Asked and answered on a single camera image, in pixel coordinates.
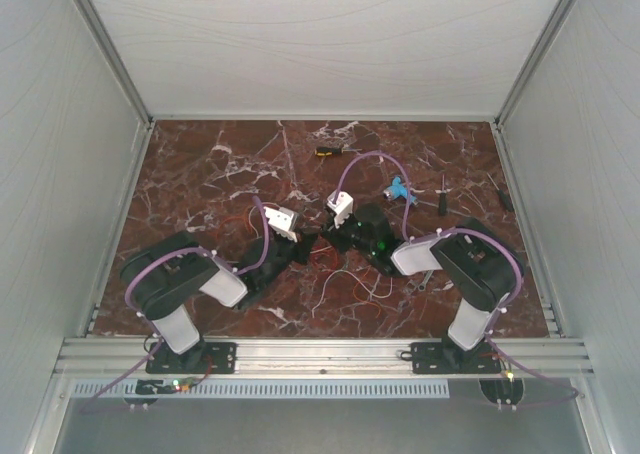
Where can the yellow black screwdriver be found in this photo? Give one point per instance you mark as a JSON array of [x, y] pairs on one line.
[[326, 151]]

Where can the aluminium front rail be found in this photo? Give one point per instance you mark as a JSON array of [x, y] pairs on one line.
[[108, 357]]

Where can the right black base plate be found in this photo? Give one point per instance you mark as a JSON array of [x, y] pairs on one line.
[[430, 358]]

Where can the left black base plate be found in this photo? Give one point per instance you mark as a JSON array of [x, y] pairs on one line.
[[205, 357]]

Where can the silver wrench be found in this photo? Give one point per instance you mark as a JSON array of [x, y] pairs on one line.
[[422, 285]]

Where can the blue plastic tool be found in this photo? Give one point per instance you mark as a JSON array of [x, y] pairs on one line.
[[397, 190]]

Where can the slotted grey cable duct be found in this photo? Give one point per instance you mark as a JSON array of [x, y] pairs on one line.
[[284, 389]]

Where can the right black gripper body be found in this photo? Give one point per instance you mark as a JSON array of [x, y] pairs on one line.
[[346, 236]]

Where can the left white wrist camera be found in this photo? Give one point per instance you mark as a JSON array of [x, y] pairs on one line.
[[282, 221]]

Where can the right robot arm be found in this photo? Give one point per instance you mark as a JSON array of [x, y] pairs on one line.
[[487, 274]]

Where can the black handle screwdriver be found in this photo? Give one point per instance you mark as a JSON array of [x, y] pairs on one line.
[[443, 192]]

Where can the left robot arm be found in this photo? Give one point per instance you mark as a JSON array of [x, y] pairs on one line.
[[161, 278]]

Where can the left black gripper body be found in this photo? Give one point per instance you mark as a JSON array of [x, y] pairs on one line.
[[297, 251]]

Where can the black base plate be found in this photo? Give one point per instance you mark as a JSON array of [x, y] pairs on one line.
[[205, 357], [430, 358]]

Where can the black screwdriver far right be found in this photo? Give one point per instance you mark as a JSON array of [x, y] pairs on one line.
[[503, 196]]

